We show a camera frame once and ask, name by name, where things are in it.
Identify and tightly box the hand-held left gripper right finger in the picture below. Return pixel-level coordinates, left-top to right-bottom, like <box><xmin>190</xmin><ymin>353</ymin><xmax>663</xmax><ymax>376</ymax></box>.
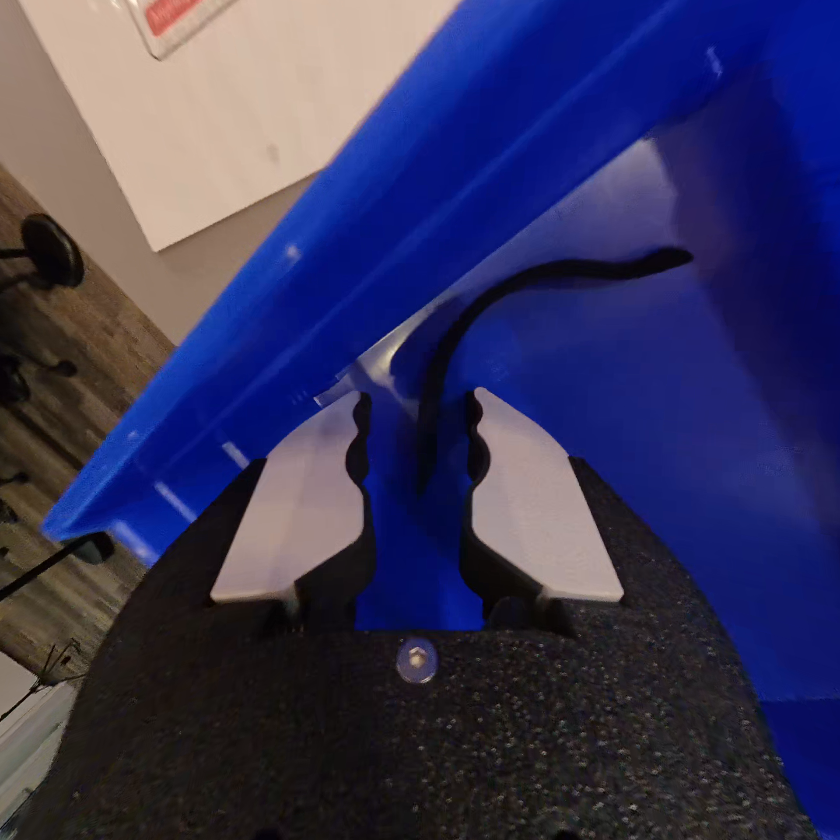
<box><xmin>460</xmin><ymin>388</ymin><xmax>627</xmax><ymax>630</ymax></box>

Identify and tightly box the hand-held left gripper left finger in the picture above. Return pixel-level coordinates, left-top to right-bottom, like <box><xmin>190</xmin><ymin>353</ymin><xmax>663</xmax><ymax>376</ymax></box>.
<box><xmin>210</xmin><ymin>390</ymin><xmax>380</xmax><ymax>626</ymax></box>

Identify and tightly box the thin black strap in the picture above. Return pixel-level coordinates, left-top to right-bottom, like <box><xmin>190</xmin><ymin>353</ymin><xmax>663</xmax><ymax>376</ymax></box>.
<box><xmin>415</xmin><ymin>247</ymin><xmax>695</xmax><ymax>494</ymax></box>

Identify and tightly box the blue plastic bin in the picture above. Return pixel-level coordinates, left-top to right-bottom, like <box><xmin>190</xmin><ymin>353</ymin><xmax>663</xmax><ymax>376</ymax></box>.
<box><xmin>40</xmin><ymin>0</ymin><xmax>840</xmax><ymax>840</ymax></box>

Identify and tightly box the black chair base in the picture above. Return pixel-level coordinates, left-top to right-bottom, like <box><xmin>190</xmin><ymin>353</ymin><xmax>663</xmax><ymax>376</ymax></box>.
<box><xmin>0</xmin><ymin>213</ymin><xmax>88</xmax><ymax>401</ymax></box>

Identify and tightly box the printed paper sheet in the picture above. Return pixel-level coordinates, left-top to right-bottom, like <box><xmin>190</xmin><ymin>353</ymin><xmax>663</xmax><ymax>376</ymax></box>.
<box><xmin>128</xmin><ymin>0</ymin><xmax>245</xmax><ymax>63</ymax></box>

